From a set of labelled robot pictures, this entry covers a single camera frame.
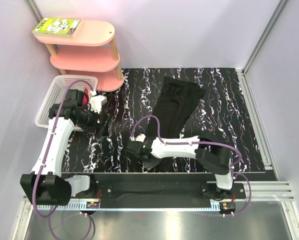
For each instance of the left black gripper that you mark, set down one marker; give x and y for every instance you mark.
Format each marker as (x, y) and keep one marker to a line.
(98, 129)

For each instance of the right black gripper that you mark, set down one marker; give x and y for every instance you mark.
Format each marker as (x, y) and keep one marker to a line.
(151, 165)

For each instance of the black printed t shirt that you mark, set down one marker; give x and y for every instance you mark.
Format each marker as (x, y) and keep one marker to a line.
(177, 101)

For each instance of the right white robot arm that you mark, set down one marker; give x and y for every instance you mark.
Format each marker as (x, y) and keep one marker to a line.
(213, 156)

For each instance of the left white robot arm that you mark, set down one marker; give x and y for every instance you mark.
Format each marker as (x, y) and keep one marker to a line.
(45, 185)

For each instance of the magenta t shirt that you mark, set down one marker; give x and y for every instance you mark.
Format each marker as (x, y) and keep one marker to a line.
(85, 98)

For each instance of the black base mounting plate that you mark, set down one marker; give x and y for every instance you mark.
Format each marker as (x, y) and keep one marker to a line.
(140, 191)

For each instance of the white plastic laundry basket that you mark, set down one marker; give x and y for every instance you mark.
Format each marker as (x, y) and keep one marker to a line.
(55, 93)

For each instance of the pink three tier shelf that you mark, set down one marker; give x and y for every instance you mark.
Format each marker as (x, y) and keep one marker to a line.
(92, 52)

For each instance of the black marbled table mat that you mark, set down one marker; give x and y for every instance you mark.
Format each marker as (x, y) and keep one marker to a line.
(222, 111)

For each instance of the green cover book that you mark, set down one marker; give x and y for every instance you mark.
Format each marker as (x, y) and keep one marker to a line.
(58, 27)

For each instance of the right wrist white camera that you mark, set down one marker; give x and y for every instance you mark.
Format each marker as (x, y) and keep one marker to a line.
(140, 138)

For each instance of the wrist white camera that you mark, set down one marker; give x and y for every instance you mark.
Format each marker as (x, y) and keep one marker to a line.
(140, 138)
(96, 102)

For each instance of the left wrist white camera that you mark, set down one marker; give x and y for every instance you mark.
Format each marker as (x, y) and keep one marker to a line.
(96, 102)

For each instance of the white slotted cable duct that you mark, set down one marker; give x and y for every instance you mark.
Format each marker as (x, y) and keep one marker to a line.
(78, 205)

